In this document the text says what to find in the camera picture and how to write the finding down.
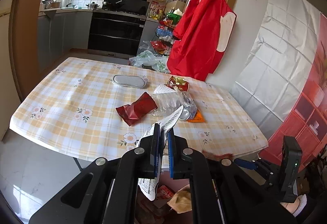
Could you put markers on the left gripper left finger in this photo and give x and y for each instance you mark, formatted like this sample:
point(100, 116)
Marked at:
point(105, 191)

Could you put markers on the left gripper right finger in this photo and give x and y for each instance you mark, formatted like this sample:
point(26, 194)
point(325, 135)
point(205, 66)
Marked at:
point(219, 193)

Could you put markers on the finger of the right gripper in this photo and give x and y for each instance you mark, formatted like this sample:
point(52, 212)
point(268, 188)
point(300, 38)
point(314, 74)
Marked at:
point(250, 165)

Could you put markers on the orange snack packet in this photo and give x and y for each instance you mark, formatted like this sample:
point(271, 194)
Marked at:
point(198, 118)

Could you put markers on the dark red snack bag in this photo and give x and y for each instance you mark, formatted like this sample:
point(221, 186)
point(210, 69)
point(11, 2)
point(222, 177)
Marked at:
point(133, 113)

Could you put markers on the clear plastic clamshell container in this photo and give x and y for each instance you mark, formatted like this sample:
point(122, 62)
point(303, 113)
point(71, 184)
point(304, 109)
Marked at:
point(167, 103)

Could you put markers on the grey oval tin lid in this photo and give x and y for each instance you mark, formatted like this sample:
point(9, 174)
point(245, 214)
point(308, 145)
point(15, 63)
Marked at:
point(131, 81)

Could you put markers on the brown paper bag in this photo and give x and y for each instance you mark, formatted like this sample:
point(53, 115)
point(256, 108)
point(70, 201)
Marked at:
point(181, 200)

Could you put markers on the crushed blue white can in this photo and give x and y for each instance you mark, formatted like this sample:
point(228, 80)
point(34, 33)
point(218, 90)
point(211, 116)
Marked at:
point(189, 112)

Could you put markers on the crushed red soda can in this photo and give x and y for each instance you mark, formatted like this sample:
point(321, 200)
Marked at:
point(175, 82)

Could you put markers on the white foam fruit net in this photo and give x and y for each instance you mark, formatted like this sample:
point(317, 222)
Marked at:
point(162, 88)

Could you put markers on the maroon trash bin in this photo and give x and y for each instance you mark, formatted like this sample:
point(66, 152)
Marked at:
point(158, 210)

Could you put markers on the grey kitchen base cabinets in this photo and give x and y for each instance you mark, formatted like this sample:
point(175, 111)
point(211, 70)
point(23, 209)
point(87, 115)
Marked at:
point(59, 31)

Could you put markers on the person's right hand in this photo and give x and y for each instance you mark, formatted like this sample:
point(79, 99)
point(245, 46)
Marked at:
point(296, 207)

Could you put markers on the red printed backdrop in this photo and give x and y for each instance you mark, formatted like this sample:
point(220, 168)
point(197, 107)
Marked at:
point(307, 120)

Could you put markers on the yellow plaid floral tablecloth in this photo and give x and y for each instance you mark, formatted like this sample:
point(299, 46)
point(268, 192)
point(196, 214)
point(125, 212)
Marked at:
point(73, 111)

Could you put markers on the gold crumpled foil wrapper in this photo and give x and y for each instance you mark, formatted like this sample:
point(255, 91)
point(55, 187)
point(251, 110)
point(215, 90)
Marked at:
point(185, 87)

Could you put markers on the red hanging apron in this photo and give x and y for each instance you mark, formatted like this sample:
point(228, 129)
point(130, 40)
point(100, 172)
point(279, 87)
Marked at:
point(201, 38)

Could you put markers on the white green plastic bags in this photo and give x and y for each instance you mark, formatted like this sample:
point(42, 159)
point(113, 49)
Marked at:
point(148, 57)

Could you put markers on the black oven range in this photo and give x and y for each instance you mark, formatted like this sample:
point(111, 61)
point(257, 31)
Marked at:
point(115, 33)

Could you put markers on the cardboard box on shelf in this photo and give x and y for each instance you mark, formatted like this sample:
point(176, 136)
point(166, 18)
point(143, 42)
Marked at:
point(175, 5)

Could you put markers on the steel cooking pot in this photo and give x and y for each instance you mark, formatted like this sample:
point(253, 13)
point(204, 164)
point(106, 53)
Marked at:
point(92, 6)

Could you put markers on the black range hood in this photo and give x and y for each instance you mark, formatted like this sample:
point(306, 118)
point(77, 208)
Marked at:
point(136, 7)

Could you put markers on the white wall cover sheet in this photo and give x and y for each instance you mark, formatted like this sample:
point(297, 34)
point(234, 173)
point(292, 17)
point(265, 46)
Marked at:
point(278, 63)

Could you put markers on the wire storage rack with goods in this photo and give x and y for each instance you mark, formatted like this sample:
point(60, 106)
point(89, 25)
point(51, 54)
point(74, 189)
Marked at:
point(164, 33)

